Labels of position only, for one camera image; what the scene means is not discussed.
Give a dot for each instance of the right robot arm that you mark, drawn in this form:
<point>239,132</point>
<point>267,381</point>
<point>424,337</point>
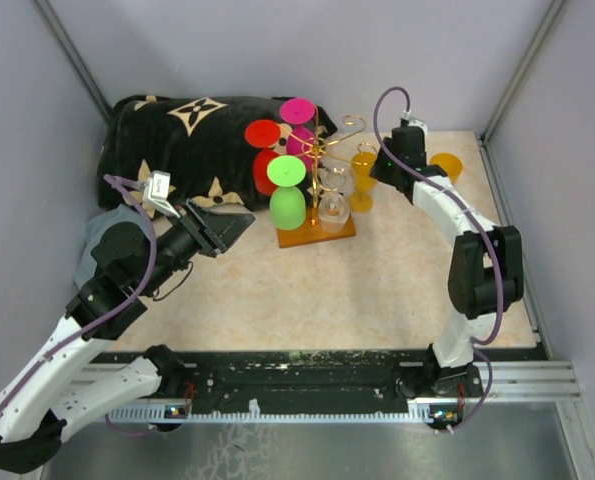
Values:
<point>486,271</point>

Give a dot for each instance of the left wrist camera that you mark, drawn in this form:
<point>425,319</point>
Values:
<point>155,191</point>

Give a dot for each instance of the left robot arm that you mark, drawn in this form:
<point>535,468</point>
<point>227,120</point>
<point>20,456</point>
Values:
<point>124,262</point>

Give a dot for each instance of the pink plastic wine glass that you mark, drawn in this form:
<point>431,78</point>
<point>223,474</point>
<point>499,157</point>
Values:
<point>297,112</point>

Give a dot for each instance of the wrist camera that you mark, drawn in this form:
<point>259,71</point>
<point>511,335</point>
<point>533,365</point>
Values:
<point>408,120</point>
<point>155,191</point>

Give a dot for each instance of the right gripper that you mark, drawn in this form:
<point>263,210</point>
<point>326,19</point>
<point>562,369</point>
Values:
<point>378,168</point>

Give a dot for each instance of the orange wine glass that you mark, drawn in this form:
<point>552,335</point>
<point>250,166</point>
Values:
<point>360,200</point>
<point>449,163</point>

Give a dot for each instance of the red plastic wine glass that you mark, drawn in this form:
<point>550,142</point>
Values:
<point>263,134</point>

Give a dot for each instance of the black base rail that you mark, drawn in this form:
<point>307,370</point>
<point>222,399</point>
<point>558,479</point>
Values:
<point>315,384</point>

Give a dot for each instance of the clear wine glass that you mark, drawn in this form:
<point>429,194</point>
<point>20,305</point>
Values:
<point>335,184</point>

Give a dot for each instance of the grey cloth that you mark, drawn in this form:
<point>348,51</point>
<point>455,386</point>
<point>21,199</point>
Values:
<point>95,230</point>

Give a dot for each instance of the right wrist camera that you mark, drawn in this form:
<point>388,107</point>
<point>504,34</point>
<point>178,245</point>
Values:
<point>408,120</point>

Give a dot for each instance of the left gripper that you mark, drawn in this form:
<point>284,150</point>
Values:
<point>214,232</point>

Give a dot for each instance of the green plastic wine glass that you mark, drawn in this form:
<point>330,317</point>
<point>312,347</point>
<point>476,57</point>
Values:
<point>287,204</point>

